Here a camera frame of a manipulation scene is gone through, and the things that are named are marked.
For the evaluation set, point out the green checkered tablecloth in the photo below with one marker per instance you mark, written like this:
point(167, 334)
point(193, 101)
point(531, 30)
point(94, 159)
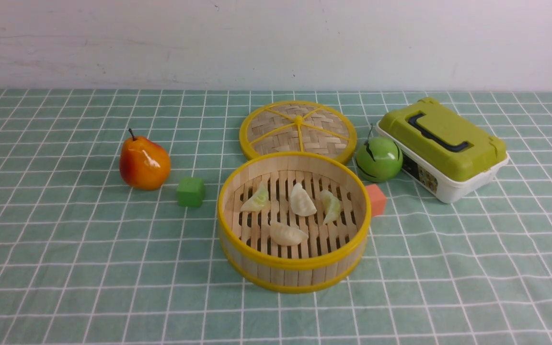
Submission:
point(87, 259)

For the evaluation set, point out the pale green dumpling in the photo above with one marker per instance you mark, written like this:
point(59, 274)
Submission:
point(332, 206)
point(258, 201)

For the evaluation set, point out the green cube block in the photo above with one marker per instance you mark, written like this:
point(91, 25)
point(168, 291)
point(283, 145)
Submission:
point(191, 192)

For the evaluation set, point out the green lidded white box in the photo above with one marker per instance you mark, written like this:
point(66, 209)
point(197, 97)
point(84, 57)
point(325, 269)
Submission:
point(446, 153)

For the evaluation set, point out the woven bamboo steamer lid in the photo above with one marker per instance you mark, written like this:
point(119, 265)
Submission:
point(298, 126)

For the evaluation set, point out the orange cube block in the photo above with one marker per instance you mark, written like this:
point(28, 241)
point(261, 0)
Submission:
point(377, 199)

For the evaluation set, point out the bamboo steamer tray yellow rim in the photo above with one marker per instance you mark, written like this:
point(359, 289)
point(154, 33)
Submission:
point(332, 251)

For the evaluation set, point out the green apple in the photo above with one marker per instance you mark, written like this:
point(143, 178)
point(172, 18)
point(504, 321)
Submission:
point(378, 159)

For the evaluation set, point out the white dumpling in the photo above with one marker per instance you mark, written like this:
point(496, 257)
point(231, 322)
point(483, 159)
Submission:
point(300, 202)
point(285, 235)

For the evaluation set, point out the orange red pear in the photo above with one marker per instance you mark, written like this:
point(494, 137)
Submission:
point(144, 164)

